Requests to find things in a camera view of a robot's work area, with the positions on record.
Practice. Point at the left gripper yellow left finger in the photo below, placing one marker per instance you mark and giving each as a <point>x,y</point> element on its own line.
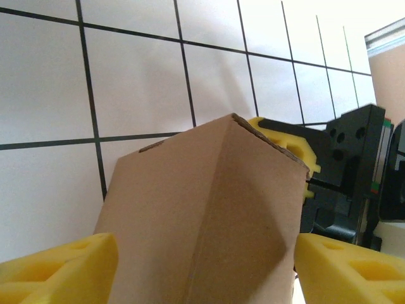
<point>63,272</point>

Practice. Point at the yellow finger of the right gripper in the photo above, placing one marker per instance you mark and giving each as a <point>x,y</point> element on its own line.
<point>326,206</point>
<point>297,142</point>

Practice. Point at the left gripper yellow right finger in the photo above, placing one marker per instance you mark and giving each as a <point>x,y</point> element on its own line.
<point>348,275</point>

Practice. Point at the brown cardboard box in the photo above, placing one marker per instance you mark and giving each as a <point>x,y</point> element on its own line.
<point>205,206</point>

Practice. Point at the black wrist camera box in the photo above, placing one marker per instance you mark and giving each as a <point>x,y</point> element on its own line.
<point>394,177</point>

